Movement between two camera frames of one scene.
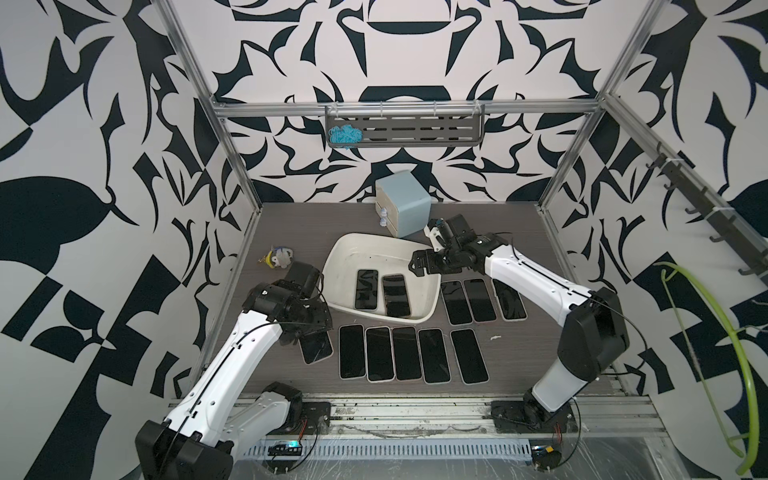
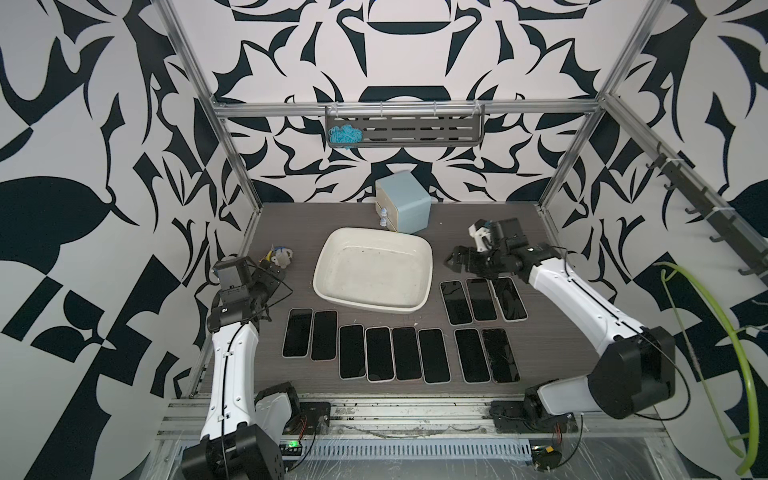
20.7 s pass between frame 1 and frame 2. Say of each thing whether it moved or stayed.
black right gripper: moved
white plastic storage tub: moved
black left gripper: moved
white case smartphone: stayed
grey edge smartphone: stayed
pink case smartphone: stayed
